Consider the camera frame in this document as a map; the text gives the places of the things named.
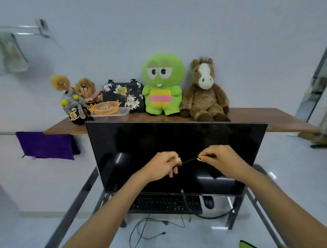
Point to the person's left hand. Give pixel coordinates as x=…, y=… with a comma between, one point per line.
x=157, y=167

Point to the person's right hand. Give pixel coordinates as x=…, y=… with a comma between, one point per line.
x=224, y=161

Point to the person's right fingers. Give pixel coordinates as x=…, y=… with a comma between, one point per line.
x=207, y=155

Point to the person's left thumb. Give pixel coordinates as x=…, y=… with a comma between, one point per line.
x=171, y=154

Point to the person's left forearm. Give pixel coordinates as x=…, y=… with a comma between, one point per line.
x=109, y=212

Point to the person's right forearm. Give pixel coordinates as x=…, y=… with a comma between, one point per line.
x=278, y=201

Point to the black computer monitor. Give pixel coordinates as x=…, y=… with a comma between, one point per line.
x=143, y=148

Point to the black computer mouse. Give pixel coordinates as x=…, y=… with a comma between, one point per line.
x=208, y=201

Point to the black keyboard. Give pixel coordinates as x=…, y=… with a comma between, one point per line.
x=158, y=203

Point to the brown horse plush toy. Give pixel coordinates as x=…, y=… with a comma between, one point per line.
x=205, y=94

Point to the wooden table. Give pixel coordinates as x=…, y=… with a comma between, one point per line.
x=255, y=116

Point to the clear plastic container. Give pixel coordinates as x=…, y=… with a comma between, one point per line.
x=115, y=117

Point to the green turtle plush toy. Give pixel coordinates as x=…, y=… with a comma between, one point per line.
x=163, y=84

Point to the black floral handbag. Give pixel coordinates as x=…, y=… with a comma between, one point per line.
x=122, y=93

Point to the orange plastic basket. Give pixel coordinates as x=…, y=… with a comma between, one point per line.
x=105, y=108

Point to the green object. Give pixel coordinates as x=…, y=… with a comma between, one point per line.
x=246, y=244

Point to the blond doll in black outfit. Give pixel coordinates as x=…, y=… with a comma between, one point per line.
x=85, y=89

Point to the blond doll in grey suit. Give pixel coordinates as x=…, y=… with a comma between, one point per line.
x=70, y=98

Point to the metal framed mirror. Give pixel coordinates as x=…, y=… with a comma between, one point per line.
x=311, y=94

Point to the purple cloth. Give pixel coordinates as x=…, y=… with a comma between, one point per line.
x=43, y=145

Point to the metal towel rack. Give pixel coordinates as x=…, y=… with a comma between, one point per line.
x=38, y=29

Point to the grey hanging towel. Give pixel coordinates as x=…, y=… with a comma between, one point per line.
x=11, y=56

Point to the glass desk with black frame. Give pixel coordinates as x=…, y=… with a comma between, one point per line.
x=76, y=201

